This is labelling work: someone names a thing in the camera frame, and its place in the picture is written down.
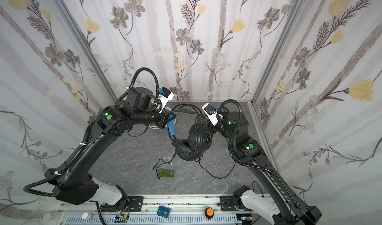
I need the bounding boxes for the mint green headphones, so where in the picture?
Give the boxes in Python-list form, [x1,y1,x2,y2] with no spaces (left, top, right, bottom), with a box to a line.
[149,107,177,129]

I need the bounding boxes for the black and blue headphones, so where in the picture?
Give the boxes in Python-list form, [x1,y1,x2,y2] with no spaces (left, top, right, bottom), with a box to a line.
[167,103,213,161]

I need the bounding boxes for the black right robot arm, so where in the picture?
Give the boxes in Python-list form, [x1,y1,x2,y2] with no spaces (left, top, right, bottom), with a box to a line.
[211,111,322,225]

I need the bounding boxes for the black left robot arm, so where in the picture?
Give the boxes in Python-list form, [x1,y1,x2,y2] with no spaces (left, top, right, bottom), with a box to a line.
[45,87,174,210]

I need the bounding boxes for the left black corrugated conduit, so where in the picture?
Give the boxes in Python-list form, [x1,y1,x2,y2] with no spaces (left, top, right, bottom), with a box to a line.
[23,67,162,200]

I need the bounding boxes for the orange emergency stop button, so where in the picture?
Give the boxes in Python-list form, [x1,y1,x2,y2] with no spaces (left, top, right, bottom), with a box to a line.
[204,207,214,220]

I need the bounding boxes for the small blue box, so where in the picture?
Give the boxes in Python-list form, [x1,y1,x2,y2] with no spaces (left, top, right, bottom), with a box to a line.
[157,206,170,219]

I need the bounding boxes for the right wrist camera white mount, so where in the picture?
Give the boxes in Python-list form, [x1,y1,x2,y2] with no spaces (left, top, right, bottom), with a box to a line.
[202,103,218,126]

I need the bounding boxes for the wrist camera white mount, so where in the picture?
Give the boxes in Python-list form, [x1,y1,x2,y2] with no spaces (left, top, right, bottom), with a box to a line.
[159,87,174,113]
[202,103,218,126]

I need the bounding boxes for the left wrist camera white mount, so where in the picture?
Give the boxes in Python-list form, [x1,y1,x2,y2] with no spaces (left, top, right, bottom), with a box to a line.
[159,87,174,113]

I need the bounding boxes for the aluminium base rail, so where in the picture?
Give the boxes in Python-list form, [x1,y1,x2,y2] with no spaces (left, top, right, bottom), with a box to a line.
[56,194,299,225]

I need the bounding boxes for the white slotted cable duct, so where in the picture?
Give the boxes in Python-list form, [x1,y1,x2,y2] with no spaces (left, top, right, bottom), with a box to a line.
[64,214,242,225]

